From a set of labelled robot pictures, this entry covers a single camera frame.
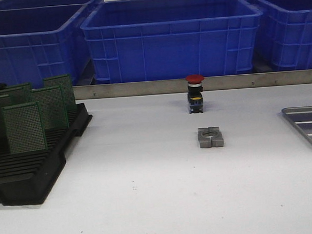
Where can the green perforated board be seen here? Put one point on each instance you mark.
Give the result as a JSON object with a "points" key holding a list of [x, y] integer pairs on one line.
{"points": [[52, 106], [24, 128]]}

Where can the grey clamp block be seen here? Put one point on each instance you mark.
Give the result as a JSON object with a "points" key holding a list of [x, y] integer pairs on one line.
{"points": [[210, 137]]}

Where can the black slotted board rack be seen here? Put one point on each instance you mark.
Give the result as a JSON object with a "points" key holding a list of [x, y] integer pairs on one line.
{"points": [[27, 178]]}

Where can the left blue plastic bin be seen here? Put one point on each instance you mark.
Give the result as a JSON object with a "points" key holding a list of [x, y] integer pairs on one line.
{"points": [[41, 42]]}

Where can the metal rail strip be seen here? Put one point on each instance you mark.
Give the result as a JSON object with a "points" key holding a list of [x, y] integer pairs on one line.
{"points": [[268, 79]]}

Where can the right blue plastic bin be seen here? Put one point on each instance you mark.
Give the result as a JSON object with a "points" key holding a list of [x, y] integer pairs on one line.
{"points": [[284, 37]]}

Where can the red emergency stop button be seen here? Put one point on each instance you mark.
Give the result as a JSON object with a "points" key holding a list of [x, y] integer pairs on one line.
{"points": [[195, 98]]}

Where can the rear left green board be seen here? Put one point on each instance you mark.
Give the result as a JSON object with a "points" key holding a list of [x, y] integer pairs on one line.
{"points": [[27, 87]]}

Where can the centre blue plastic bin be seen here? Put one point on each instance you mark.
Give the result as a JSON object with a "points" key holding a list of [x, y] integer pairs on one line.
{"points": [[151, 40]]}

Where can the blue plastic bin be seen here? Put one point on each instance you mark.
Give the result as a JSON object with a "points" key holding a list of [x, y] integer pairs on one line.
{"points": [[41, 42], [151, 40], [284, 37]]}

